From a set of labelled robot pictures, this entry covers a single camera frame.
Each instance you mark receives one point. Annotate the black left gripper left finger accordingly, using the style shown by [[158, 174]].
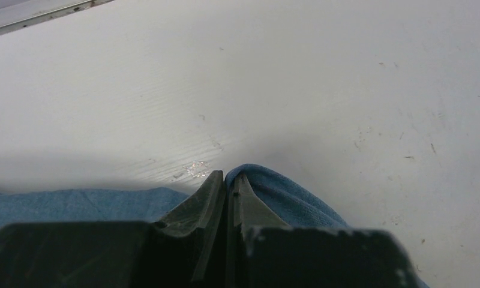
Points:
[[182, 249]]

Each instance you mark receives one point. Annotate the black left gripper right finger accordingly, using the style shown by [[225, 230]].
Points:
[[265, 251]]

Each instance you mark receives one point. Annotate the blue pillowcase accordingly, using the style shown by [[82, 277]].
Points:
[[292, 203]]

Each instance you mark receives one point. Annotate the aluminium frame rail back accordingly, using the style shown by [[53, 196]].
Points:
[[20, 14]]

